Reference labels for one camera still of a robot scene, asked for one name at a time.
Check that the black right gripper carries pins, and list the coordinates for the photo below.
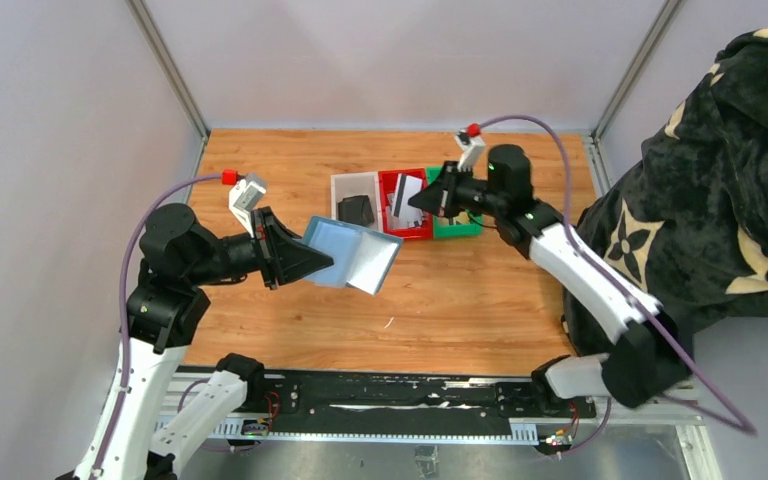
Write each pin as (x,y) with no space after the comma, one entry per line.
(453,192)

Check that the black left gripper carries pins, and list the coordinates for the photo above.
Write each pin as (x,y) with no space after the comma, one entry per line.
(268,248)

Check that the white magnetic stripe card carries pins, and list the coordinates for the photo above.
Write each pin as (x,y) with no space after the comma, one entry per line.
(407,186)

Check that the blue card holder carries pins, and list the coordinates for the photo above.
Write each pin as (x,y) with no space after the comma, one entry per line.
(362,256)

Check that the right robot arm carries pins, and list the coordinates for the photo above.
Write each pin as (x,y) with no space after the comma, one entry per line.
(647,351)

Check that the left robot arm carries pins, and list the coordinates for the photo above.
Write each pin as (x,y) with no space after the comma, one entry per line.
(159,320)

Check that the white card in red bin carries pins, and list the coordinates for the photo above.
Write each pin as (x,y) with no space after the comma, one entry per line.
(402,216)

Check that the green plastic bin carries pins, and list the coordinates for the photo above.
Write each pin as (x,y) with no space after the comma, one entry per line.
(462,225)

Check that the red plastic bin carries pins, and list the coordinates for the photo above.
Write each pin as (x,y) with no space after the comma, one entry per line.
(387,181)

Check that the white plastic bin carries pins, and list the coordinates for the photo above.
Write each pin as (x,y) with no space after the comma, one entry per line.
(343,186)

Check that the black wallet in white bin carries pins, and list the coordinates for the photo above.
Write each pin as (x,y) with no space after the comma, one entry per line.
(356,210)

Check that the black floral blanket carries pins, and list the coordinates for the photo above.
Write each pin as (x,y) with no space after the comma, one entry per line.
(688,224)

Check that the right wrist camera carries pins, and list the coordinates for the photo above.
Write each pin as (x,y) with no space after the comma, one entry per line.
(472,146)

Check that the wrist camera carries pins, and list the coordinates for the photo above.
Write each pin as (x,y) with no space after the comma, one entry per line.
(472,146)
(244,197)

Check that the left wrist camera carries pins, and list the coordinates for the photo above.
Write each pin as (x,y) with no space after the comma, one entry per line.
(244,197)

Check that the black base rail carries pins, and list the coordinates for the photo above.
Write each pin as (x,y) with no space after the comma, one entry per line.
(399,406)

